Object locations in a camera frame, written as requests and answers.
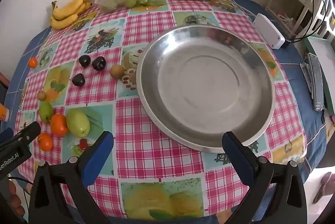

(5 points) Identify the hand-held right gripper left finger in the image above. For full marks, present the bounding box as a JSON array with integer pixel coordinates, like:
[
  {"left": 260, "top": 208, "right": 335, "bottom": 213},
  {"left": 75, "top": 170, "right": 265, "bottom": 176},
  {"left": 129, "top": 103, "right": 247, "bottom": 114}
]
[{"left": 28, "top": 131, "right": 115, "bottom": 224}]

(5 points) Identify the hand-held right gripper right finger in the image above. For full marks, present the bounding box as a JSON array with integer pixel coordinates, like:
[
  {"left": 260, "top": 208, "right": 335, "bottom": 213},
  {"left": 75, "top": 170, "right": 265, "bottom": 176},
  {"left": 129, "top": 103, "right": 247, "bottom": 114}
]
[{"left": 222, "top": 131, "right": 307, "bottom": 224}]

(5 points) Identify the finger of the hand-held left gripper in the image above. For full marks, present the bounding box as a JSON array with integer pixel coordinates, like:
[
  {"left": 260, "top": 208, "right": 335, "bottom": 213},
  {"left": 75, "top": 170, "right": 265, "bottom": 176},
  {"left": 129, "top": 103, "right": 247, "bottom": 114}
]
[
  {"left": 0, "top": 128, "right": 13, "bottom": 145},
  {"left": 0, "top": 122, "right": 41, "bottom": 154}
]

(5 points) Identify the medium orange tangerine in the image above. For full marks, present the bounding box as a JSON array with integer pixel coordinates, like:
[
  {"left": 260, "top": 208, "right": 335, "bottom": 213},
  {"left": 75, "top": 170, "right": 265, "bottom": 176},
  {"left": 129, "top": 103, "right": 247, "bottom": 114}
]
[{"left": 37, "top": 133, "right": 53, "bottom": 151}]

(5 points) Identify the small green guava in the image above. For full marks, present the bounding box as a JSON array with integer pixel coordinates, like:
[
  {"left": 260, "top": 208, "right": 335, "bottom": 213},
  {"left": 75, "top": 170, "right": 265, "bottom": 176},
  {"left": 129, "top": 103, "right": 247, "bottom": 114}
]
[{"left": 39, "top": 101, "right": 54, "bottom": 124}]

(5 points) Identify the large orange tangerine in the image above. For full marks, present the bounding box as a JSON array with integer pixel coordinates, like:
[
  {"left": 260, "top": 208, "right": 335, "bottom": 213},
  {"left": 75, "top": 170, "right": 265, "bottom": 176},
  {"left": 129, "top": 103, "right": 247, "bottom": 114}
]
[{"left": 50, "top": 114, "right": 70, "bottom": 136}]

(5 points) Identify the large green guava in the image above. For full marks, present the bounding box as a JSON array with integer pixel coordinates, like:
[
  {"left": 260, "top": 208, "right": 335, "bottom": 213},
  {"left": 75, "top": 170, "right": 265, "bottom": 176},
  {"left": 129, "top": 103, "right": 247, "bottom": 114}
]
[{"left": 66, "top": 109, "right": 91, "bottom": 138}]

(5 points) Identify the round steel plate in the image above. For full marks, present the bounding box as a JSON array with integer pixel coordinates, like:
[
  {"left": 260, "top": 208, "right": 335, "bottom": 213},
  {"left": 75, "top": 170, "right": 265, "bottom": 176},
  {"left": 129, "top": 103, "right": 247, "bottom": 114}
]
[{"left": 136, "top": 25, "right": 276, "bottom": 154}]

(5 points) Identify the large brown kiwi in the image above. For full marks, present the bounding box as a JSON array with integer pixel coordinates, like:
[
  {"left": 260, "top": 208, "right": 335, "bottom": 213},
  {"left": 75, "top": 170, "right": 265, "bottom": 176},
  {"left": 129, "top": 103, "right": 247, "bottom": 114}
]
[{"left": 110, "top": 65, "right": 125, "bottom": 79}]

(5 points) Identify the person's left hand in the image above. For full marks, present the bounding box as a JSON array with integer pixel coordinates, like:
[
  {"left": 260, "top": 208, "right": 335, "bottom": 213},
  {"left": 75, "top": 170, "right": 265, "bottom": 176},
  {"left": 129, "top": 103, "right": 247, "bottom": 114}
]
[{"left": 9, "top": 183, "right": 25, "bottom": 216}]

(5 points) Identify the orange and white cup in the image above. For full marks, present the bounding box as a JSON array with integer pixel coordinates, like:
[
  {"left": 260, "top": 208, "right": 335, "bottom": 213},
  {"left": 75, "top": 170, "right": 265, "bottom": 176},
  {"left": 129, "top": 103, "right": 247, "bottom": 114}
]
[{"left": 0, "top": 104, "right": 9, "bottom": 122}]

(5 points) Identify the red brown chair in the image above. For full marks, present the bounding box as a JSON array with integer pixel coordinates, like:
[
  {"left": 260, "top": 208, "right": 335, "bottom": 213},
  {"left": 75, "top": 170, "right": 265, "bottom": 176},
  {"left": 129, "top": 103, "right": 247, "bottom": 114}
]
[{"left": 0, "top": 71, "right": 10, "bottom": 90}]

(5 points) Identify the pink checkered printed tablecloth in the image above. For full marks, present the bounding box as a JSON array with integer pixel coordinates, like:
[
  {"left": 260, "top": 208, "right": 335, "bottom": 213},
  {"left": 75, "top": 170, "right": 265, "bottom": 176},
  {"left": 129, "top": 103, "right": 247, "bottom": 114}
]
[{"left": 14, "top": 0, "right": 308, "bottom": 219}]

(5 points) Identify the brown slipper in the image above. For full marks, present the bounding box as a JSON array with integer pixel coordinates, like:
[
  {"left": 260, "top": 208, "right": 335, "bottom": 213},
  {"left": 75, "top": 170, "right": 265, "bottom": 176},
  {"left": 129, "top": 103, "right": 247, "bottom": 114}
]
[{"left": 313, "top": 172, "right": 333, "bottom": 205}]

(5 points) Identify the yellow banana bunch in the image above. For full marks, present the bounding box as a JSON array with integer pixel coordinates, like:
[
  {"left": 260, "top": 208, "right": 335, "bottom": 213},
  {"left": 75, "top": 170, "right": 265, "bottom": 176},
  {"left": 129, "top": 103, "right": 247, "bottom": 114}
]
[{"left": 50, "top": 0, "right": 95, "bottom": 30}]

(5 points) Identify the white power strip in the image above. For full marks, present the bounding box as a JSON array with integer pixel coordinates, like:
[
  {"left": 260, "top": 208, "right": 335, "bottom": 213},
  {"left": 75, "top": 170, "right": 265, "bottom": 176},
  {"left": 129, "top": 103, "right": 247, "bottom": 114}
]
[{"left": 253, "top": 13, "right": 286, "bottom": 50}]

